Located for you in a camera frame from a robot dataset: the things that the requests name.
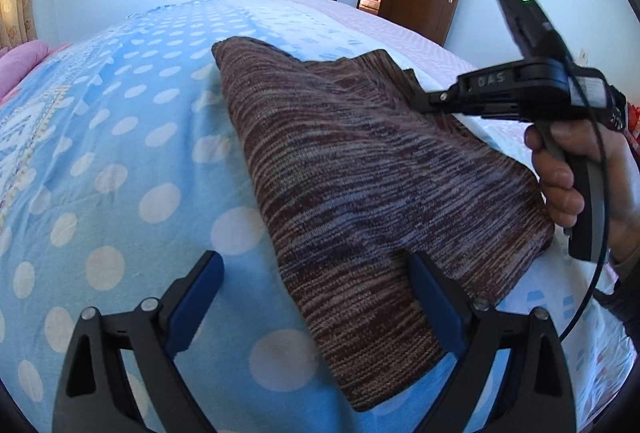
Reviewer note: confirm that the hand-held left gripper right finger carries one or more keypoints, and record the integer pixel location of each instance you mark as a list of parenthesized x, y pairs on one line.
[(435, 303)]

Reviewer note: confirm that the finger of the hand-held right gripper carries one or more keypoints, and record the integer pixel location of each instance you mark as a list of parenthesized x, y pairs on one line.
[(435, 99)]

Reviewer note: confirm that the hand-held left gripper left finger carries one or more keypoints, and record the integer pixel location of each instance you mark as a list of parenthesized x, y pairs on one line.
[(195, 298)]

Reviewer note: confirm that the brown knitted sweater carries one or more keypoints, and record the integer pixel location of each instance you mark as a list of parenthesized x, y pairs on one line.
[(350, 188)]

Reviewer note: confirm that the person's right forearm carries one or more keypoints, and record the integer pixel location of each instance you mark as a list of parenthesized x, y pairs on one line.
[(625, 308)]

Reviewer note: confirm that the person's right hand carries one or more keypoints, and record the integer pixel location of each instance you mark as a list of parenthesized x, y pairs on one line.
[(560, 203)]

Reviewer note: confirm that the red object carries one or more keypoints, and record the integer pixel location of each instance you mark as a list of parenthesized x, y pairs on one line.
[(634, 118)]

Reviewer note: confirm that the patterned bed sheet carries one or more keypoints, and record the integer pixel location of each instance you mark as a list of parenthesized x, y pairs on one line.
[(125, 163)]

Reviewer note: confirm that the pink pillow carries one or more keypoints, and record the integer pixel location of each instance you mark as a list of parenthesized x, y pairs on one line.
[(20, 63)]

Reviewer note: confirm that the orange patterned curtain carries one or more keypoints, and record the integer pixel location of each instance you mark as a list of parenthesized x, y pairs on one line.
[(15, 13)]

